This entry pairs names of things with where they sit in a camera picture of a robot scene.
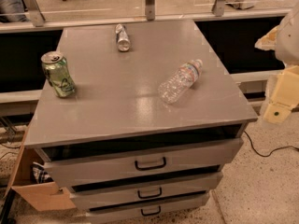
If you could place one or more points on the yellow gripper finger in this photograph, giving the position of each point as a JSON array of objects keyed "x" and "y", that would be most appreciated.
[
  {"x": 268, "y": 41},
  {"x": 283, "y": 95}
]

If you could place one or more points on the silver redbull can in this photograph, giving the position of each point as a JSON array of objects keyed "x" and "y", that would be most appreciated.
[{"x": 122, "y": 39}]

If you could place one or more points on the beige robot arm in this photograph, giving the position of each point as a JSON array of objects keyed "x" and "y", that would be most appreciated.
[{"x": 287, "y": 46}]

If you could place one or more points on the green soda can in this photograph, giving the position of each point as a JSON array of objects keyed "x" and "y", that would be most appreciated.
[{"x": 55, "y": 69}]

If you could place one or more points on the top grey drawer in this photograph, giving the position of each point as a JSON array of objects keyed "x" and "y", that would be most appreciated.
[{"x": 97, "y": 169}]

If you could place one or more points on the grey drawer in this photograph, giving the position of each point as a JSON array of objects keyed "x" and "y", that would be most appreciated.
[
  {"x": 97, "y": 169},
  {"x": 145, "y": 191},
  {"x": 148, "y": 208}
]

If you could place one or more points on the clear plastic water bottle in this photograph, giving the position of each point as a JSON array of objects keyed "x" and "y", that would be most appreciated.
[{"x": 186, "y": 75}]

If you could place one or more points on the middle grey drawer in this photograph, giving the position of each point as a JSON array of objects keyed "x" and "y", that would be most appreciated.
[{"x": 145, "y": 191}]

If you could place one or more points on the grey drawer cabinet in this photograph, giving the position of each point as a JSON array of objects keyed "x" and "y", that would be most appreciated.
[{"x": 117, "y": 108}]

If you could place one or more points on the bottom grey drawer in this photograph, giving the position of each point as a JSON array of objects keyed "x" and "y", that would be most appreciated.
[{"x": 148, "y": 208}]

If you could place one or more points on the person in jeans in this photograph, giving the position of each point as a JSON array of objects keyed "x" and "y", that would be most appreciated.
[{"x": 12, "y": 11}]

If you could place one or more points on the checkered cloth in box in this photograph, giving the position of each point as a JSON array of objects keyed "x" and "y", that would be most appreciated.
[{"x": 40, "y": 174}]

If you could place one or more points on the brown cardboard box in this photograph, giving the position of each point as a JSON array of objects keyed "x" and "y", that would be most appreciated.
[{"x": 44, "y": 196}]

